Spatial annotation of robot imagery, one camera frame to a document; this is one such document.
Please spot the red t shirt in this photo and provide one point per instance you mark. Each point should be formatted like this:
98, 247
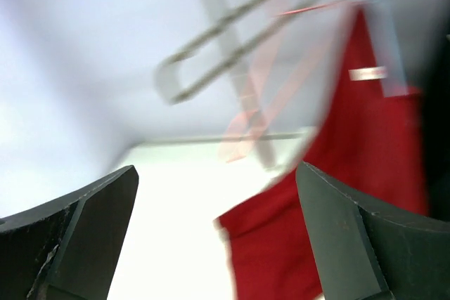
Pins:
368, 141

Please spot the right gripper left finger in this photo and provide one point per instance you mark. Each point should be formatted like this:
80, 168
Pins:
68, 248

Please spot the white clothes rack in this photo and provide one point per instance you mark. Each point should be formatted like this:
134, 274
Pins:
245, 90

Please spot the black t shirt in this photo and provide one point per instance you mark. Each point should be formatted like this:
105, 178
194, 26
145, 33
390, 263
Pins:
435, 119

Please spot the white garment label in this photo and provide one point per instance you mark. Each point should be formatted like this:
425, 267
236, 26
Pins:
368, 73

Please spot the blue wire hanger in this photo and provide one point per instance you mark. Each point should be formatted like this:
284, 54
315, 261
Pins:
387, 51

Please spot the grey plastic hanger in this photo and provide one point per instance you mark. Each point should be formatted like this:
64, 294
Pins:
223, 32

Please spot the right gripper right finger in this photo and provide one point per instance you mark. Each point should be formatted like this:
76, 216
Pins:
365, 248

